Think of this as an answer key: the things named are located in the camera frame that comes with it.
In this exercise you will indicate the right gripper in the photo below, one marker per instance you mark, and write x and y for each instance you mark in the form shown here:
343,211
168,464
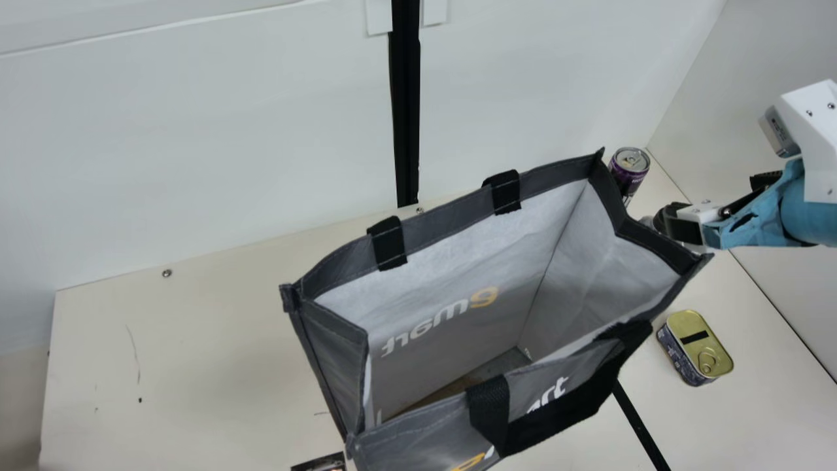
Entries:
771,222

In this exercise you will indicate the purple can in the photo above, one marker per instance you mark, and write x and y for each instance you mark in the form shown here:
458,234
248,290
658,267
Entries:
631,175

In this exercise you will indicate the rectangular tin with gold lid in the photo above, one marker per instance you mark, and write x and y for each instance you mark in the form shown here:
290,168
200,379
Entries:
696,347

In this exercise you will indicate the black strip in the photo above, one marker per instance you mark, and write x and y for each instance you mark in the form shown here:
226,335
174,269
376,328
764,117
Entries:
641,425

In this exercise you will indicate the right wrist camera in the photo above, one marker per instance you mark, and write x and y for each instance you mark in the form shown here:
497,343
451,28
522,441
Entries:
814,131

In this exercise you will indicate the black post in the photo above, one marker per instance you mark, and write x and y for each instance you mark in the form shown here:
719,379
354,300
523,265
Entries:
405,98

